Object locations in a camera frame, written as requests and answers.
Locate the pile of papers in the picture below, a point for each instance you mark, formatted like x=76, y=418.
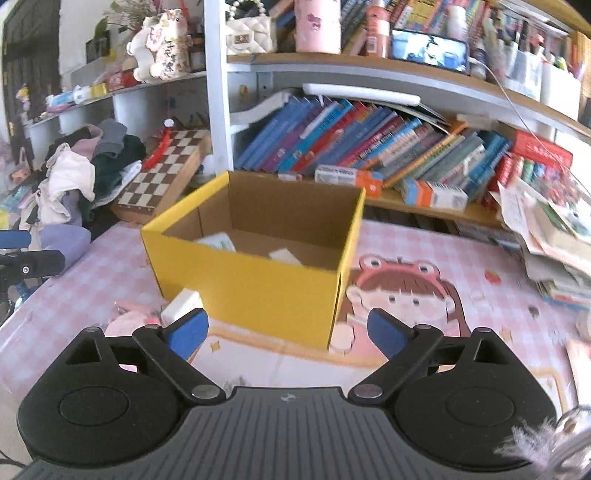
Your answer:
x=545, y=230

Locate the pink tumbler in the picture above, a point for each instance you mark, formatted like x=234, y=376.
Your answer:
x=317, y=25

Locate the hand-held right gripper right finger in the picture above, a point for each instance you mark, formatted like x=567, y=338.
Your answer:
x=385, y=337

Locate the yellow cardboard box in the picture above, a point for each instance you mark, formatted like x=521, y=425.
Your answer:
x=254, y=290

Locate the orange bottle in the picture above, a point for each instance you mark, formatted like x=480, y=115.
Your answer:
x=377, y=27

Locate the row of blue and red books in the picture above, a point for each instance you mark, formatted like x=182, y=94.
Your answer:
x=369, y=138

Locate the pile of clothes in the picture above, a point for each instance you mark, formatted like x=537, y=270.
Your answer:
x=106, y=161

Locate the fluffy grey trim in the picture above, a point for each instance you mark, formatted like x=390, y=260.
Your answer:
x=531, y=438

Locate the dried flower bunch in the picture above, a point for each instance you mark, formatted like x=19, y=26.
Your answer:
x=131, y=11

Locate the crumpled pale packet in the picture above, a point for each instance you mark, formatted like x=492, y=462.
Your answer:
x=217, y=242

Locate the green leafy plant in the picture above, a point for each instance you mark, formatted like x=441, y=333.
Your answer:
x=98, y=39

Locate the red boxed book set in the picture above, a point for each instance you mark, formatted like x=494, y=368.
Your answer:
x=540, y=159

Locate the wooden chessboard box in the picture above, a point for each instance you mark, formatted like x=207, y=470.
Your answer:
x=159, y=180

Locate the white quilted purse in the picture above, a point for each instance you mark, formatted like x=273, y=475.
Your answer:
x=249, y=32

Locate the white flat board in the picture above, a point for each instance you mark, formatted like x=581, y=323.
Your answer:
x=364, y=94

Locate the pink checkered desktop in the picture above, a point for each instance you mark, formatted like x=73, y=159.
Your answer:
x=485, y=323

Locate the white pen holder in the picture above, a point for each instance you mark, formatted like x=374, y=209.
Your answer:
x=521, y=76
x=559, y=92

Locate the white desk shelf unit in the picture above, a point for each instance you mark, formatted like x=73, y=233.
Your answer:
x=217, y=92

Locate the dark glass jar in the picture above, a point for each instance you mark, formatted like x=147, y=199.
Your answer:
x=197, y=53

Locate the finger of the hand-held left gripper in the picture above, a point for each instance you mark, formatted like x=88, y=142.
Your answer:
x=41, y=264
x=14, y=240

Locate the tiny white flat box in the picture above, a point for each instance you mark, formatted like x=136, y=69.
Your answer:
x=290, y=175

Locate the long orange white medicine box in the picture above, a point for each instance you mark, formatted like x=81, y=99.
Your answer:
x=434, y=194

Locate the red tassel ornament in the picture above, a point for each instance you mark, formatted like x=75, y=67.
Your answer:
x=157, y=150

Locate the lavender cloth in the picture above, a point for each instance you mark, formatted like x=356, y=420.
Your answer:
x=64, y=240

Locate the yellow small box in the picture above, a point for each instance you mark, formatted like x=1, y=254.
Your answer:
x=99, y=90

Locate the white and blue medicine box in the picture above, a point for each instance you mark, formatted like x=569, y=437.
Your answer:
x=336, y=174

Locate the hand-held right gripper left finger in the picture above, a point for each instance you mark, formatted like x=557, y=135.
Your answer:
x=187, y=334

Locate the small orange medicine box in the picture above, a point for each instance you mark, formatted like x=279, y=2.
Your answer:
x=369, y=183

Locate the small white bottle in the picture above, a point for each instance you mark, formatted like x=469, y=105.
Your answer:
x=457, y=23

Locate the white charger block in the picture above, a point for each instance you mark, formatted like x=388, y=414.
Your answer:
x=181, y=304

